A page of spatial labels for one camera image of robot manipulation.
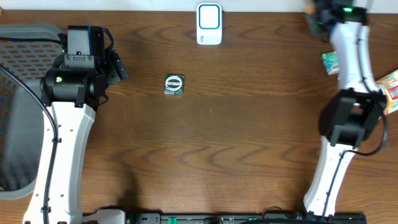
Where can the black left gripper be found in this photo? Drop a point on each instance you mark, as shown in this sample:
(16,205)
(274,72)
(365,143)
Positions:
(117,70)

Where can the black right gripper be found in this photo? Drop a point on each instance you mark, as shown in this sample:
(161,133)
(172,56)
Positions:
(321,27)

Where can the teal gum box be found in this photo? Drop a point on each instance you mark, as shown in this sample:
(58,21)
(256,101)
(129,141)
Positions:
(330,62)

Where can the round black white container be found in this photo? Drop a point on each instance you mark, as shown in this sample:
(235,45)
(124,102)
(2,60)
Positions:
(174,84)

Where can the cream snack bag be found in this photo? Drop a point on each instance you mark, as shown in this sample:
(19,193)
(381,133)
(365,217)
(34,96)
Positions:
(388,85)

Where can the orange snack packet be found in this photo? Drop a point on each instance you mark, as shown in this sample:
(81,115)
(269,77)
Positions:
(310,9)

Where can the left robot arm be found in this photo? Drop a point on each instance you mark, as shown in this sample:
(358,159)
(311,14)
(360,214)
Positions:
(71,92)

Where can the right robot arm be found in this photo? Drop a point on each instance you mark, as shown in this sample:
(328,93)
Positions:
(353,121)

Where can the white barcode scanner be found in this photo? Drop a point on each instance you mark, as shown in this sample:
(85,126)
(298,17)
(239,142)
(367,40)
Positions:
(209,23)

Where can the grey plastic shopping basket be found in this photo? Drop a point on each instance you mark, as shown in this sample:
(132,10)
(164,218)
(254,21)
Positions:
(27,51)

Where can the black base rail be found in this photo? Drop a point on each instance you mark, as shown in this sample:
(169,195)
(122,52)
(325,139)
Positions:
(217,218)

